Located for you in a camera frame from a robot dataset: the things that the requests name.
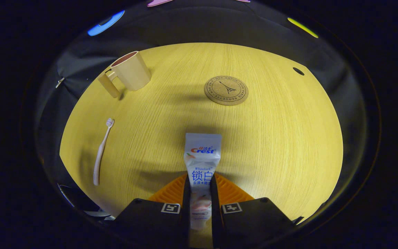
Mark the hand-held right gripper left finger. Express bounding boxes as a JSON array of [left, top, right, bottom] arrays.
[[111, 173, 191, 248]]

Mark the white toothpaste tube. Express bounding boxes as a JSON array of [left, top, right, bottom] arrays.
[[184, 133, 222, 230]]

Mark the pale pink toothbrush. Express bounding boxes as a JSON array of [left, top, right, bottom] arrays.
[[93, 118, 115, 186]]

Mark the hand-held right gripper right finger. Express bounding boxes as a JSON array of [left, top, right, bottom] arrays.
[[210, 172, 305, 249]]

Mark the beige cup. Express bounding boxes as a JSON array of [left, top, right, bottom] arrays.
[[97, 51, 152, 99]]

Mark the round cork coaster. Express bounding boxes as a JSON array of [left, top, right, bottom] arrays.
[[204, 75, 249, 106]]

